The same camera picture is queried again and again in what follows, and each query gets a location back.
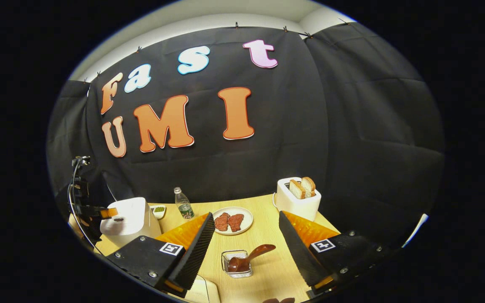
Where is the white toaster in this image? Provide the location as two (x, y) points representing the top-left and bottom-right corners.
(274, 177), (322, 222)

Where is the white round plate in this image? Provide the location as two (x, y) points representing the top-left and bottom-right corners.
(212, 206), (254, 235)

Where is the metal wire chopstick holder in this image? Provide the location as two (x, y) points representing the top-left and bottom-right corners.
(221, 250), (253, 279)

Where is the clear plastic water bottle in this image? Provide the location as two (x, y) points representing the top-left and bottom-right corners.
(173, 187), (195, 220)

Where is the beige rice container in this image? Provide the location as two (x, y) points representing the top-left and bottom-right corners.
(182, 275), (222, 303)

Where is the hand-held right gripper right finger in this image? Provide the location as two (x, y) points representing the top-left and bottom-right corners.
(278, 210), (394, 300)

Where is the black backdrop cloth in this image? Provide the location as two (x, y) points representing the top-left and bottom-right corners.
(48, 21), (445, 253)

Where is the white rice cooker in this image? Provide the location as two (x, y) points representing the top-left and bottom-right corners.
(99, 197), (162, 248)

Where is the dark wooden spoon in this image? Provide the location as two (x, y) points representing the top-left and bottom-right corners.
(227, 244), (277, 273)

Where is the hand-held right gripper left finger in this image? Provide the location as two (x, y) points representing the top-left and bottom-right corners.
(106, 212), (216, 298)

